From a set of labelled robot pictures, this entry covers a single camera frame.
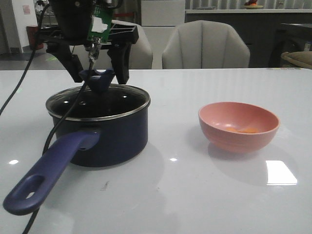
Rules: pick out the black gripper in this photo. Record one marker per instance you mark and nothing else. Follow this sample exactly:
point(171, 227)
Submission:
point(73, 22)

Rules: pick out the glass lid with blue knob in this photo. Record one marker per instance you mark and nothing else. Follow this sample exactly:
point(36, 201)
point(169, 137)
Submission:
point(100, 100)

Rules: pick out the pink bowl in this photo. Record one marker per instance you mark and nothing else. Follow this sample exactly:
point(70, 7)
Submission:
point(214, 118)

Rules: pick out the orange ham slices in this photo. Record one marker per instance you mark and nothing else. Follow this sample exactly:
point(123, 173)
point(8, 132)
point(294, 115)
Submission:
point(246, 130)

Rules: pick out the green circuit board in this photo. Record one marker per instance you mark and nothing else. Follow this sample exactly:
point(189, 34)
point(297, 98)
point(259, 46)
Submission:
point(100, 25)

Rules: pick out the left beige chair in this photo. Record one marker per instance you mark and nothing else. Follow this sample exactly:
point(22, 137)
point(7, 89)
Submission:
point(141, 55)

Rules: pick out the beige chair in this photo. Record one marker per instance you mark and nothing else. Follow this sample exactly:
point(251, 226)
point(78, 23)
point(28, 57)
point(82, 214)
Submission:
point(141, 55)
point(205, 44)

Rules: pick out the red trash bin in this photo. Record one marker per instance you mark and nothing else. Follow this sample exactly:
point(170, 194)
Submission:
point(31, 31)

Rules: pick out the white refrigerator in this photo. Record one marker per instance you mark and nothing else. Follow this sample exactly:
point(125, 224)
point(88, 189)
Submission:
point(158, 19)

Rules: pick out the dark blue saucepan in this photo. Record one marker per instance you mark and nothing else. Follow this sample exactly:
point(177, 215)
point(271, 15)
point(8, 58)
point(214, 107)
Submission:
point(88, 144)

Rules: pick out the right beige chair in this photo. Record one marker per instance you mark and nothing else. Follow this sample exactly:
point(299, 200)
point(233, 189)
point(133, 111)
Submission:
point(205, 44)

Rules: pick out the fruit plate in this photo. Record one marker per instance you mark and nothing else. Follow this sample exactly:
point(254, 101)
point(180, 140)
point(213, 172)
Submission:
point(252, 4)

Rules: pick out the dark kitchen counter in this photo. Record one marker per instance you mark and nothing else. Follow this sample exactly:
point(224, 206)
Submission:
point(258, 28)

